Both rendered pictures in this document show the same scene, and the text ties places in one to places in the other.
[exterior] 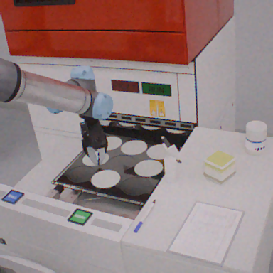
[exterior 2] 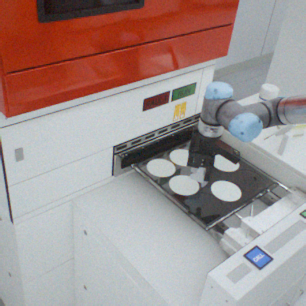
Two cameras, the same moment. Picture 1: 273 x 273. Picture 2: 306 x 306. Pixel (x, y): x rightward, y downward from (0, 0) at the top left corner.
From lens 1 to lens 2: 1.59 m
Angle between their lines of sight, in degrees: 60
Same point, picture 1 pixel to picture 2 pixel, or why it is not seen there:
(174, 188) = (293, 156)
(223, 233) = not seen: outside the picture
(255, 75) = not seen: hidden behind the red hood
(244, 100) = not seen: hidden behind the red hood
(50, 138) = (42, 218)
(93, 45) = (151, 61)
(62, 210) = (295, 225)
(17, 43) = (31, 91)
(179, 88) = (201, 82)
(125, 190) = (251, 186)
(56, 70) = (74, 115)
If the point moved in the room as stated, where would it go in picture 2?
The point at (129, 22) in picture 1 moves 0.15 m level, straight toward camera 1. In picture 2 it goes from (195, 22) to (244, 33)
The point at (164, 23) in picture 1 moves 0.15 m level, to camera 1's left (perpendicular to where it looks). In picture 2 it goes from (223, 16) to (212, 30)
